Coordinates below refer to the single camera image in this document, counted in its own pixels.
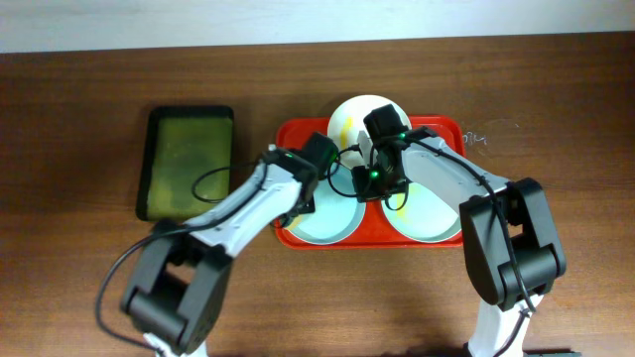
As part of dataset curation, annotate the cream white plate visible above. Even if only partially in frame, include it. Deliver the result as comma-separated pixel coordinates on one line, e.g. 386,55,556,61
327,94,412,170

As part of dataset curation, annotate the light blue plate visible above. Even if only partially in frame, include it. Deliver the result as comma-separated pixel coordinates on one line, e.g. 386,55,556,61
286,166,366,245

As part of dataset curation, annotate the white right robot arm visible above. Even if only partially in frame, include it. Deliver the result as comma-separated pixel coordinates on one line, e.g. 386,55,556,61
352,104,567,356

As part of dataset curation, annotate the red plastic tray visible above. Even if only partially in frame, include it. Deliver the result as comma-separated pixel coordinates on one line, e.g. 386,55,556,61
274,115,465,250

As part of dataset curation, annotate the black tray with green liquid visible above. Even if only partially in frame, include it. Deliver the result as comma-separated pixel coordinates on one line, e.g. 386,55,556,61
135,105,234,221

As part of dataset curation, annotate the light green plate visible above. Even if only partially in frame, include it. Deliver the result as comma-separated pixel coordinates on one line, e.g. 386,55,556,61
381,182,460,243

